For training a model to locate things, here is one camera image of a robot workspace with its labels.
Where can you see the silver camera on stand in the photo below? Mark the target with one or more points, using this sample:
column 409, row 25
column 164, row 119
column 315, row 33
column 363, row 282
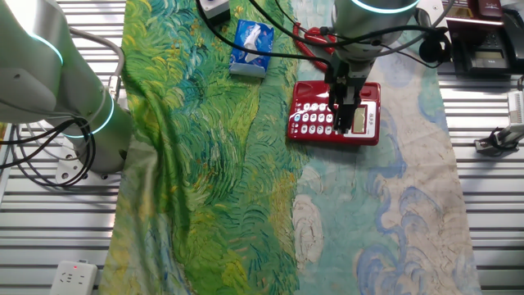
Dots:
column 507, row 137

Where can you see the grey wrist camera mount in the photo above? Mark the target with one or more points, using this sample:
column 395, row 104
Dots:
column 430, row 12

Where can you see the white ribbed plastic block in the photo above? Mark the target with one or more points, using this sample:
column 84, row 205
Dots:
column 516, row 106

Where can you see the dark red telephone handset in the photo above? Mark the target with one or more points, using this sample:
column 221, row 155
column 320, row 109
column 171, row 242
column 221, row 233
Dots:
column 489, row 7

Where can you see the black desk telephone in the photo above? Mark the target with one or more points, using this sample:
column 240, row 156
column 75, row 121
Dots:
column 487, row 57

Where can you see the grey emergency stop button box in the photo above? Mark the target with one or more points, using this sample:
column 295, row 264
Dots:
column 215, row 10

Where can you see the white power strip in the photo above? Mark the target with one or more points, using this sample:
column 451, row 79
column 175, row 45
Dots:
column 73, row 278

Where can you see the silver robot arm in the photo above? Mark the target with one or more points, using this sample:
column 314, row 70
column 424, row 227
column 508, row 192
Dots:
column 37, row 61

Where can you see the green blue painted cloth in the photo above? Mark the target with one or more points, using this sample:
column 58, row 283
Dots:
column 204, row 164

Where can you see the black telephone handset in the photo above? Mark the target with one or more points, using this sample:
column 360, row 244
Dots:
column 516, row 33

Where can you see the red telephone base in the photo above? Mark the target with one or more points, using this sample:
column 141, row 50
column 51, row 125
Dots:
column 311, row 137

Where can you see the blue tissue pack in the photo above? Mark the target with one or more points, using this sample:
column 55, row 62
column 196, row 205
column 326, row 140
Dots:
column 262, row 41

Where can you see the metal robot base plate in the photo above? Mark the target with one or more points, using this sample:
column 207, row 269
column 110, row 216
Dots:
column 67, row 170

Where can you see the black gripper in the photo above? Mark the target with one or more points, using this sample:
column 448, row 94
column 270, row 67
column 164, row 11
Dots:
column 348, row 75

